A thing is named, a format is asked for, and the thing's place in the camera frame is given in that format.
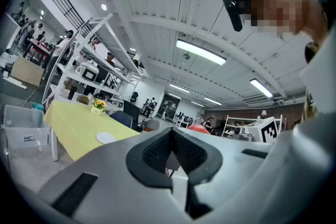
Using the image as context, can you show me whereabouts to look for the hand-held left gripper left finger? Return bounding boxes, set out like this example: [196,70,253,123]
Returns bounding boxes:
[36,127,191,224]

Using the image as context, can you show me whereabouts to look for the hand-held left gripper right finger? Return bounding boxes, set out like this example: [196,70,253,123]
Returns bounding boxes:
[172,127,274,220]

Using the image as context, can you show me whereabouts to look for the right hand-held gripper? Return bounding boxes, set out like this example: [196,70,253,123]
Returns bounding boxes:
[235,116,279,144]

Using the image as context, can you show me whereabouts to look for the white plate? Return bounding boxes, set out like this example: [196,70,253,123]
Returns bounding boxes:
[96,132,118,144]

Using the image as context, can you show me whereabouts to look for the small white shelf rack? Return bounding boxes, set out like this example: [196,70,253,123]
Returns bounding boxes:
[222,114,287,140]

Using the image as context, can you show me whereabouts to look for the long ceiling light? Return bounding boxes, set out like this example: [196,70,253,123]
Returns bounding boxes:
[249,78,274,99]
[175,39,227,66]

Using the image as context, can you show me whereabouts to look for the yellow-green tablecloth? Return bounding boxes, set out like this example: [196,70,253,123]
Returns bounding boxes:
[43,100,141,162]

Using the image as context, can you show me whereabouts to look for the white table leg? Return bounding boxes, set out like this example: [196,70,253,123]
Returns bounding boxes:
[50,127,59,162]

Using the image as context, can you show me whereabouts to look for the blue chair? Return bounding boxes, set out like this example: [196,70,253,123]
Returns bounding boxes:
[109,110,133,129]

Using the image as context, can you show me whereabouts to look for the sunflowers in white pot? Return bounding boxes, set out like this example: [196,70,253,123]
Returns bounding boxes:
[90,99,109,115]

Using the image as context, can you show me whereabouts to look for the black bottle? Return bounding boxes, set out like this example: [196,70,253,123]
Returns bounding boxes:
[67,86,78,100]

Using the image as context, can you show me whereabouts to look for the clear plastic storage bin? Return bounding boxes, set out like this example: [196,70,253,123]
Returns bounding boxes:
[2,104,50,150]

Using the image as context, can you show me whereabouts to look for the white boxy appliance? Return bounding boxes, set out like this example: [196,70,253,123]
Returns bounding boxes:
[75,61,100,82]

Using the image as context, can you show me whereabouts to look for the person's head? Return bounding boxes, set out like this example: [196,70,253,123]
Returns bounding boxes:
[236,0,329,40]

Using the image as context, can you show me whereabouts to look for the brown cardboard board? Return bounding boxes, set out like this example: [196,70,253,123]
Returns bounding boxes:
[9,56,45,87]

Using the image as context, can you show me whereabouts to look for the white metal shelf rack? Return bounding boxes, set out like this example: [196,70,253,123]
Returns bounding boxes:
[41,13,149,111]

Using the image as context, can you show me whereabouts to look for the black head-worn camera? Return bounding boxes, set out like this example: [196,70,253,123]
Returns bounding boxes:
[222,0,244,33]

